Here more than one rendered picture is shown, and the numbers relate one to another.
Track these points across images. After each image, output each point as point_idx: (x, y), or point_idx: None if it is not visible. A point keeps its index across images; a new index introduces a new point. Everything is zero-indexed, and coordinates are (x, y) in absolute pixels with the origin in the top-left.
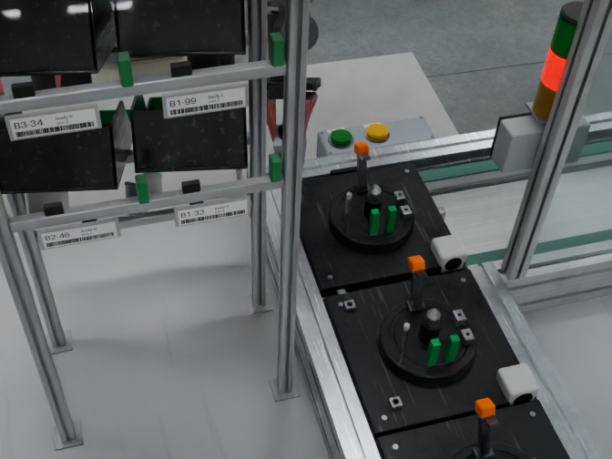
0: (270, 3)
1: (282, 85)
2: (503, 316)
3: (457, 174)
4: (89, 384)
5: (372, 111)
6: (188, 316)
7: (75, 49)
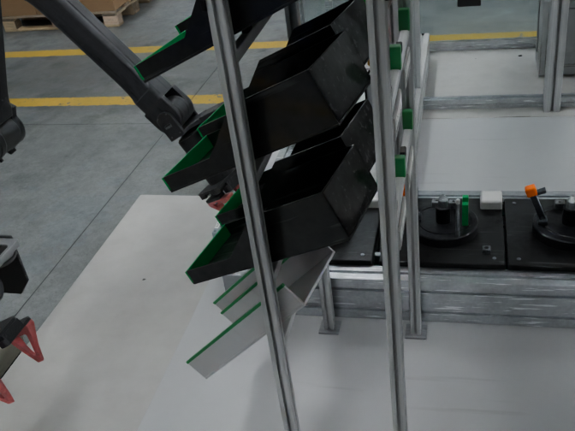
0: (186, 127)
1: (232, 174)
2: (433, 197)
3: None
4: None
5: (183, 227)
6: (318, 369)
7: (358, 70)
